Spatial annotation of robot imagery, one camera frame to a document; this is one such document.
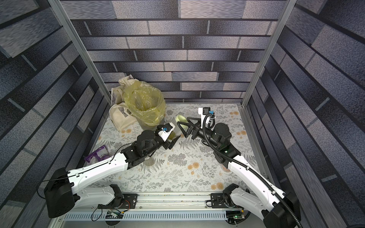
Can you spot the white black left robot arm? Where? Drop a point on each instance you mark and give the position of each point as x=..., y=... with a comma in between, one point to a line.
x=70, y=189

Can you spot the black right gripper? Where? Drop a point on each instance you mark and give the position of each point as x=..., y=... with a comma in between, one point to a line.
x=194, y=131

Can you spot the clear ribbed glass jar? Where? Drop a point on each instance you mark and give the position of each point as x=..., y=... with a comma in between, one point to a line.
x=175, y=133

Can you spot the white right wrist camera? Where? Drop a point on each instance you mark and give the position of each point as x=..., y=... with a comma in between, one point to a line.
x=209, y=122

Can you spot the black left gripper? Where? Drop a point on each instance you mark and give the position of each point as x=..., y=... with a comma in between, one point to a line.
x=168, y=145

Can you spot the grey mesh trash bin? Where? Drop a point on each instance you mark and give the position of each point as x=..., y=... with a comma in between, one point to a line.
x=150, y=122

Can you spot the light green jar lid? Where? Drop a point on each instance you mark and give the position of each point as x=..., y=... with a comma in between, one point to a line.
x=180, y=118

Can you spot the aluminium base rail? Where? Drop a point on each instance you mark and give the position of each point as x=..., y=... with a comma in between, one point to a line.
x=161, y=206

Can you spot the purple plastic package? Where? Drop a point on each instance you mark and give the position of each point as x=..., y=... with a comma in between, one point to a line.
x=98, y=155

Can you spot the clear jar near left arm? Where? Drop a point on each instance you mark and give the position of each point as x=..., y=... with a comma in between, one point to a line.
x=149, y=161

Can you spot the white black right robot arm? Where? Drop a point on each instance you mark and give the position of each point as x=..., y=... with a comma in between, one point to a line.
x=272, y=205

